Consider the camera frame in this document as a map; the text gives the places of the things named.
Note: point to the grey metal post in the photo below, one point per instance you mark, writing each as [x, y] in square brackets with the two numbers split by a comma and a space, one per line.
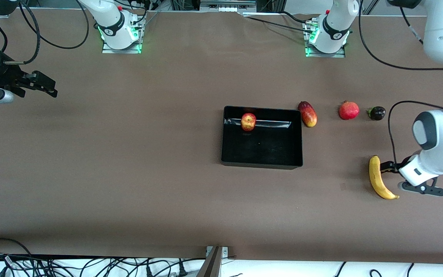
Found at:
[210, 265]

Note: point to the black plastic box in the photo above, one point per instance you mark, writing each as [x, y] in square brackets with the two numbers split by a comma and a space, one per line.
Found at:
[263, 148]

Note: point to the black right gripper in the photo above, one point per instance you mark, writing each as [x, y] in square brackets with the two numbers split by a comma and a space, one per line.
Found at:
[7, 77]

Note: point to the yellow banana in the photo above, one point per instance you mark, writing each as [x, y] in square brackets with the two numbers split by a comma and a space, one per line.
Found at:
[375, 177]

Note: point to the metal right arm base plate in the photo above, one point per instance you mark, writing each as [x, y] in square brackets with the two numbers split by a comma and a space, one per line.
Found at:
[121, 50]

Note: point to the red pomegranate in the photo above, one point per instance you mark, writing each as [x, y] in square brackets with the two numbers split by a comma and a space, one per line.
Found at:
[348, 110]

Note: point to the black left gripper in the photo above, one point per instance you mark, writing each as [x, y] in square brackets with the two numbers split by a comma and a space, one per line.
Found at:
[390, 166]

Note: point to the red yellow apple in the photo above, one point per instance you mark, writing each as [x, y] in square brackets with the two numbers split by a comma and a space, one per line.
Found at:
[248, 122]

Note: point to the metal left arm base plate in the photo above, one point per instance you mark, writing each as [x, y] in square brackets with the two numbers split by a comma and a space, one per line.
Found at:
[325, 54]

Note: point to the red yellow mango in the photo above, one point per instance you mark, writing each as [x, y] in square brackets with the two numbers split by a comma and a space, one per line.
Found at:
[307, 114]

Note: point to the dark purple eggplant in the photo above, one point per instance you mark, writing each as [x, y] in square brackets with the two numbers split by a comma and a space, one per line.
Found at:
[377, 113]

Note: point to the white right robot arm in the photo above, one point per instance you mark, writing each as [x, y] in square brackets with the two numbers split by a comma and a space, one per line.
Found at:
[112, 23]

